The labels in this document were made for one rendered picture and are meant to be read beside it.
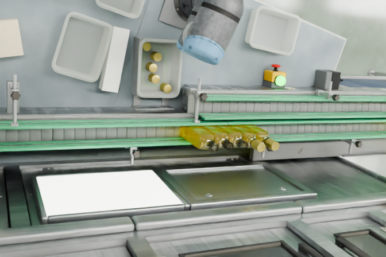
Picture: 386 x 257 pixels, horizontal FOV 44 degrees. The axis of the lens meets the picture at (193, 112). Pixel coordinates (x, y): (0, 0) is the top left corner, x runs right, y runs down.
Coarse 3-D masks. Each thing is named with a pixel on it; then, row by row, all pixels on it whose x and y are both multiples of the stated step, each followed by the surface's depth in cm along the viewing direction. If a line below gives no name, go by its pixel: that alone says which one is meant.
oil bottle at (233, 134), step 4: (220, 128) 180; (224, 128) 179; (228, 128) 179; (232, 128) 180; (228, 132) 174; (232, 132) 175; (236, 132) 175; (232, 136) 172; (236, 136) 172; (240, 136) 173; (232, 140) 172
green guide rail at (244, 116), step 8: (248, 112) 196; (256, 112) 197; (264, 112) 198; (272, 112) 200; (280, 112) 201; (288, 112) 203; (296, 112) 204; (304, 112) 206; (312, 112) 207; (320, 112) 209; (328, 112) 210; (336, 112) 212; (344, 112) 213; (352, 112) 215; (360, 112) 217; (368, 112) 218; (376, 112) 220; (384, 112) 222
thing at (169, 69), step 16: (160, 48) 187; (176, 48) 186; (144, 64) 186; (160, 64) 189; (176, 64) 186; (144, 80) 188; (160, 80) 190; (176, 80) 187; (144, 96) 182; (160, 96) 184
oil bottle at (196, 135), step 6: (180, 126) 185; (186, 126) 180; (192, 126) 180; (198, 126) 180; (180, 132) 185; (186, 132) 180; (192, 132) 174; (198, 132) 172; (204, 132) 172; (186, 138) 180; (192, 138) 174; (198, 138) 170; (204, 138) 168; (210, 138) 168; (192, 144) 175; (198, 144) 170; (204, 144) 168
